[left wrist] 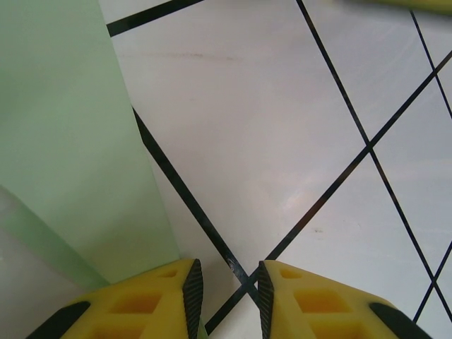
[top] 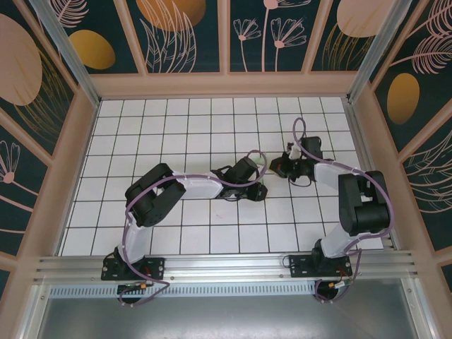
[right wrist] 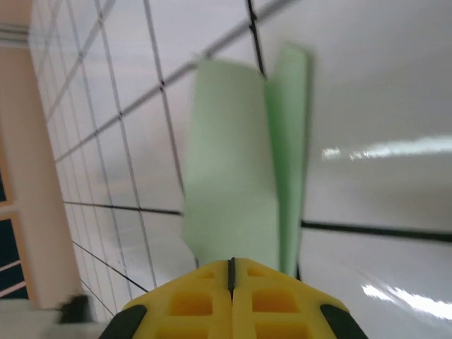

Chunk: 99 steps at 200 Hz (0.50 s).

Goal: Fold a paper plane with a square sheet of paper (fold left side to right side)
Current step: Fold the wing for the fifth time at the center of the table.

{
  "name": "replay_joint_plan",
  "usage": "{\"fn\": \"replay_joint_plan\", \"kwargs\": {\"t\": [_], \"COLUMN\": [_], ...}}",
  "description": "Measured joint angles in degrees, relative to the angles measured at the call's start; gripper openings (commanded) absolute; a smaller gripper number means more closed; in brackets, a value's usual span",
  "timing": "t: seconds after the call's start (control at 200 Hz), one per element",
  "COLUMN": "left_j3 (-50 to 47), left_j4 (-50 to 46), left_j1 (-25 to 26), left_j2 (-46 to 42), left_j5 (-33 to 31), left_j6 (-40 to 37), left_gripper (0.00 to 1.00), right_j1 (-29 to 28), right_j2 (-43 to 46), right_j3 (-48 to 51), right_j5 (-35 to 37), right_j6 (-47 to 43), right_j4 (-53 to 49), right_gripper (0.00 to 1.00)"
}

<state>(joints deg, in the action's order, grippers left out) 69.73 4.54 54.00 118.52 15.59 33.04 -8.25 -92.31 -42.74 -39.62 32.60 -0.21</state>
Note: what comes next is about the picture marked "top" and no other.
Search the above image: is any light green paper sheet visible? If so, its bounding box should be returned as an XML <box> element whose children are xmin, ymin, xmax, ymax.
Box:
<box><xmin>254</xmin><ymin>154</ymin><xmax>266</xmax><ymax>184</ymax></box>

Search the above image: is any grey metal panel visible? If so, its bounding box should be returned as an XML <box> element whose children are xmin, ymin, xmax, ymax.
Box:
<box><xmin>20</xmin><ymin>282</ymin><xmax>436</xmax><ymax>339</ymax></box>

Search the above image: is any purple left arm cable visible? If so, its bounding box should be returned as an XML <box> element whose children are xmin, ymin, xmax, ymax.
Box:
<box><xmin>121</xmin><ymin>150</ymin><xmax>268</xmax><ymax>308</ymax></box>

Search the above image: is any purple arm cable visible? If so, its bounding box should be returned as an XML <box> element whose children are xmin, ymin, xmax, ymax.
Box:
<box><xmin>292</xmin><ymin>117</ymin><xmax>396</xmax><ymax>305</ymax></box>
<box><xmin>121</xmin><ymin>150</ymin><xmax>268</xmax><ymax>308</ymax></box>

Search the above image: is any aluminium side rail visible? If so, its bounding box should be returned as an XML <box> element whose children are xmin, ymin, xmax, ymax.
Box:
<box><xmin>344</xmin><ymin>98</ymin><xmax>400</xmax><ymax>252</ymax></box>

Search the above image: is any long aluminium mounting rail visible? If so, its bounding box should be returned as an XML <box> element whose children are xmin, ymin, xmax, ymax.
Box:
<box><xmin>33</xmin><ymin>249</ymin><xmax>423</xmax><ymax>283</ymax></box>

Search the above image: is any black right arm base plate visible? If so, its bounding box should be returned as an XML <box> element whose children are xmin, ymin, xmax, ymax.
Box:
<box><xmin>288</xmin><ymin>254</ymin><xmax>353</xmax><ymax>278</ymax></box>

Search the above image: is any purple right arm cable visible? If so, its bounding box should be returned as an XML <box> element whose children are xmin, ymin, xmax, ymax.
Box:
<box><xmin>292</xmin><ymin>117</ymin><xmax>396</xmax><ymax>305</ymax></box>

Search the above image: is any slotted grey cable duct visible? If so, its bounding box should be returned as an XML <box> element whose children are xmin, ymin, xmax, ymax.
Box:
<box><xmin>49</xmin><ymin>280</ymin><xmax>321</xmax><ymax>298</ymax></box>

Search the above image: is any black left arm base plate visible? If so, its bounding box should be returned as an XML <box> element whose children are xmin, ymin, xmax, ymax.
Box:
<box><xmin>100</xmin><ymin>256</ymin><xmax>167</xmax><ymax>282</ymax></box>

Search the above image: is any aluminium corner post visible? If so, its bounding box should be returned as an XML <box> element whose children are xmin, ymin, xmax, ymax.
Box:
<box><xmin>28</xmin><ymin>0</ymin><xmax>102</xmax><ymax>107</ymax></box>
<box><xmin>347</xmin><ymin>0</ymin><xmax>412</xmax><ymax>104</ymax></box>

